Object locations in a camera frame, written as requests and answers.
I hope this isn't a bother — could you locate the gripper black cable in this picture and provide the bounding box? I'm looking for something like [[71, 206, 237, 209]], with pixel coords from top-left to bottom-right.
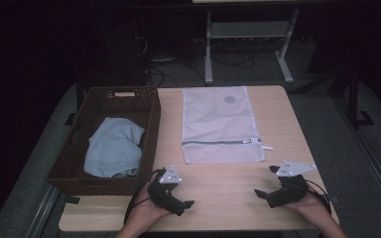
[[306, 178, 332, 213], [123, 169, 162, 224]]

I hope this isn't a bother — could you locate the metal floor rail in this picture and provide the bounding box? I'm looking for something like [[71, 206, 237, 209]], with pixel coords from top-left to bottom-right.
[[331, 97, 381, 222], [26, 184, 63, 238]]

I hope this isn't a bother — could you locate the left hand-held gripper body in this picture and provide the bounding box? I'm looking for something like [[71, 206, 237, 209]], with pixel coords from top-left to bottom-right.
[[147, 164, 187, 217]]

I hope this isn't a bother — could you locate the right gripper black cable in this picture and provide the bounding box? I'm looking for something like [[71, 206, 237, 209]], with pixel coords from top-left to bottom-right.
[[306, 178, 332, 213]]

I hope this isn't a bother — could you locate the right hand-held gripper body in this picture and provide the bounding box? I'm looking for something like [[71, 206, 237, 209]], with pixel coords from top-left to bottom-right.
[[266, 160, 318, 209]]

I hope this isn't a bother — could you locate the white mesh laundry bag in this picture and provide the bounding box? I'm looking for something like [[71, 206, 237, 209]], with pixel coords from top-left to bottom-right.
[[181, 85, 274, 165]]

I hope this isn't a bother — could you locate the brown woven basket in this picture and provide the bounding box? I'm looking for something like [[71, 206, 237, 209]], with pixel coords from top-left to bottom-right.
[[44, 85, 163, 196]]

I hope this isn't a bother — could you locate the black metal stand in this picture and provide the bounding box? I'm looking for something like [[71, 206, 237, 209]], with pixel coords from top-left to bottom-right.
[[294, 65, 375, 128]]

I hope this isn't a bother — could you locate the person's left hand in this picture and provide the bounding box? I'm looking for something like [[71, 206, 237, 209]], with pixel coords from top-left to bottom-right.
[[128, 183, 174, 230]]

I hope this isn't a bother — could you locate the light blue garment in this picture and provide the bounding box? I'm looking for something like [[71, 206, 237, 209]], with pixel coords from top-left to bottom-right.
[[83, 117, 146, 179]]

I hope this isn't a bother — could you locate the black floor bracket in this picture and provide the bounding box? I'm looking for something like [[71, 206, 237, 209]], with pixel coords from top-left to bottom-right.
[[63, 112, 77, 126]]

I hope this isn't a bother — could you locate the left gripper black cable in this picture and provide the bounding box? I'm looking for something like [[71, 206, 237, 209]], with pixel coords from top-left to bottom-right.
[[123, 169, 162, 224]]

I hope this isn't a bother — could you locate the white metal desk frame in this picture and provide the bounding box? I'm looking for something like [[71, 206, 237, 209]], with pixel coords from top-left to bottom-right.
[[203, 9, 301, 85]]

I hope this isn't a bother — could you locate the person's right hand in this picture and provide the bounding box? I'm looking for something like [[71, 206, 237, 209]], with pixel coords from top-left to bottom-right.
[[284, 186, 333, 229]]

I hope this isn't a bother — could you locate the tangle of black floor cables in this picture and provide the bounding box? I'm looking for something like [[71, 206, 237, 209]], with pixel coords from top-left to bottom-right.
[[210, 49, 256, 69]]

